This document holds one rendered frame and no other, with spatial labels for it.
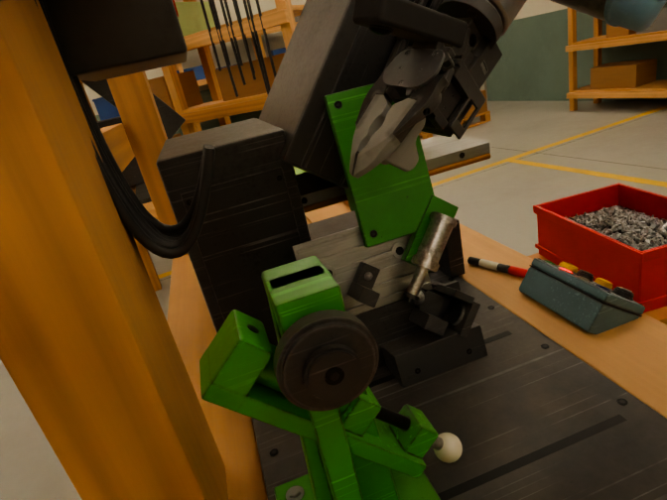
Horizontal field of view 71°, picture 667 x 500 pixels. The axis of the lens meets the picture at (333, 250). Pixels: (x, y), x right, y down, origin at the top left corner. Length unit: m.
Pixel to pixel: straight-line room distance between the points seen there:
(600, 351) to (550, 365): 0.07
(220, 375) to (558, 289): 0.55
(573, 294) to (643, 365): 0.13
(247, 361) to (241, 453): 0.32
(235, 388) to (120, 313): 0.10
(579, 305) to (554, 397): 0.16
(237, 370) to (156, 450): 0.13
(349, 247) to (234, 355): 0.34
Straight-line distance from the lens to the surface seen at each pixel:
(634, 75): 6.75
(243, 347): 0.35
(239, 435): 0.69
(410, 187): 0.66
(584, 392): 0.65
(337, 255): 0.65
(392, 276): 0.68
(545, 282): 0.79
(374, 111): 0.51
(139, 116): 1.37
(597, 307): 0.73
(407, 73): 0.51
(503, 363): 0.68
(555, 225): 1.11
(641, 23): 0.59
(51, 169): 0.36
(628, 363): 0.70
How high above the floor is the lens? 1.32
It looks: 22 degrees down
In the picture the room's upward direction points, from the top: 13 degrees counter-clockwise
